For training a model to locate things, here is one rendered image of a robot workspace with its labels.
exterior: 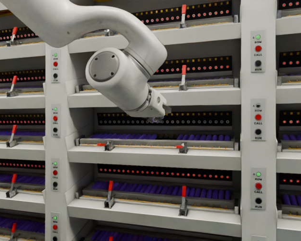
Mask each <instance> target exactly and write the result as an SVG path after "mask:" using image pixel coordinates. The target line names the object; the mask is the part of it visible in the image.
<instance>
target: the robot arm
mask: <svg viewBox="0 0 301 241"><path fill-rule="evenodd" d="M0 2H1V3H2V4H3V5H4V6H5V7H6V8H7V9H9V10H10V11H11V12H12V13H13V14H14V15H15V16H16V17H18V18H19V19H20V20H21V21H22V22H23V23H24V24H25V25H26V26H28V27H29V28H30V29H31V30H32V31H33V32H34V33H35V34H36V35H38V36H39V37H40V38H41V39H42V40H43V41H44V42H46V43H47V44H48V45H50V46H51V47H54V48H61V47H64V46H66V45H68V44H70V43H71V42H73V41H74V40H76V39H78V38H79V37H81V36H83V35H85V34H87V33H89V32H92V31H95V30H103V29H105V30H112V31H116V32H118V33H119V34H121V35H122V36H124V37H125V38H126V39H127V40H128V42H129V44H128V46H127V47H126V48H125V49H124V50H123V51H120V50H119V49H117V48H113V47H108V48H103V49H101V50H99V51H97V52H96V53H94V54H93V55H92V56H91V57H90V59H89V61H88V63H87V65H86V79H87V81H88V83H89V84H90V85H91V86H92V87H93V88H94V89H96V90H97V91H98V92H100V93H101V94H102V95H104V96H105V97H106V98H107V99H109V100H110V101H112V102H113V103H114V104H115V105H117V106H118V107H119V108H121V109H122V110H123V111H125V112H126V113H127V114H128V115H129V116H131V117H142V118H144V119H147V120H148V121H149V122H150V123H152V122H153V121H152V118H153V117H155V120H156V121H158V122H159V123H161V120H162V119H163V116H164V115H165V114H167V113H171V110H172V109H171V108H170V107H168V106H166V105H163V104H166V99H165V98H164V97H163V96H162V95H161V94H160V93H159V92H158V91H156V90H154V89H153V88H151V87H150V86H149V84H148V83H147V81H148V80H149V78H150V77H151V76H152V75H153V74H154V73H155V72H156V71H157V70H158V69H159V68H160V66H161V65H162V64H163V63H164V61H165V60H166V58H167V51H166V49H165V47H164V45H163V44H162V43H161V41H160V40H159V38H158V37H156V36H155V35H154V34H153V33H152V32H151V31H150V29H149V28H148V27H147V26H146V25H145V24H143V23H142V22H141V21H140V20H139V19H138V18H137V17H135V16H134V15H132V14H131V13H129V12H127V11H124V10H122V9H118V8H115V7H109V6H78V5H75V4H73V3H72V2H70V1H69V0H0Z"/></svg>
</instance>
